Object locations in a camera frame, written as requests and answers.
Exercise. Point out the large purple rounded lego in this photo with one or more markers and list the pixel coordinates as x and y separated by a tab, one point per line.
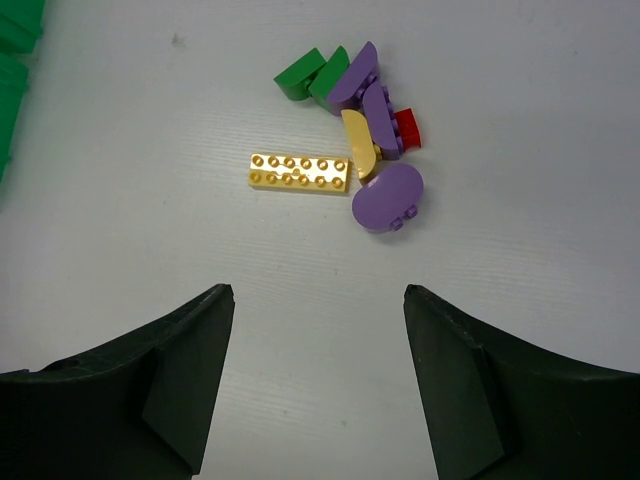
389	199

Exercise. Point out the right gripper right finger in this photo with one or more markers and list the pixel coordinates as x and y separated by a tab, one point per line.
498	407

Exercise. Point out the purple curved lego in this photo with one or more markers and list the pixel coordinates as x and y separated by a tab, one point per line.
361	73
381	121

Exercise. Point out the long yellow lego plate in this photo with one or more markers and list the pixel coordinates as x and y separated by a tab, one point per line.
306	174

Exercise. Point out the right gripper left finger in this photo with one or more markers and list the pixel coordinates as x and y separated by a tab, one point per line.
137	407

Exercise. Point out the green lego brick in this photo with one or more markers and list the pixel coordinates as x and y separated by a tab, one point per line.
294	81

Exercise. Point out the small red lego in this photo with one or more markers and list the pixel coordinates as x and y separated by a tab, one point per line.
408	129

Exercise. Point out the green four-compartment bin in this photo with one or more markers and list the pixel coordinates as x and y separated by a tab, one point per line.
21	28

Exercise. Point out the yellow curved lego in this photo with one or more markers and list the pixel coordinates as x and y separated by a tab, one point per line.
365	154

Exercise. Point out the green curved lego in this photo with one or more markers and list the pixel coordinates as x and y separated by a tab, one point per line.
328	76

